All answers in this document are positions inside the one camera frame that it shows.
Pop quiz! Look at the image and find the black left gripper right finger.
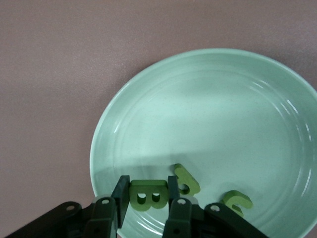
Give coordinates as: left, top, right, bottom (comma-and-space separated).
162, 175, 270, 238

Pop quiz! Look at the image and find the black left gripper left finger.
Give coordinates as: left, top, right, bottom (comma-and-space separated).
4, 175, 130, 238

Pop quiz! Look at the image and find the green foam letter P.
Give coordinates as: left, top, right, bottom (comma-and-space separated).
173, 163, 201, 195

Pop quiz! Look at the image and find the green foam letter B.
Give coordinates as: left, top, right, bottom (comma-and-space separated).
129, 179, 169, 212

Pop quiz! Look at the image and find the green foam letter U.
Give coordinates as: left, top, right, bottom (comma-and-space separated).
222, 190, 253, 216

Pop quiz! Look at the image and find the mint green plate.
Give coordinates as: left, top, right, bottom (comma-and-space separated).
89, 48, 317, 238

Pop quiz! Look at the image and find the brown table cover mat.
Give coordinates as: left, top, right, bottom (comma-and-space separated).
0, 0, 317, 238

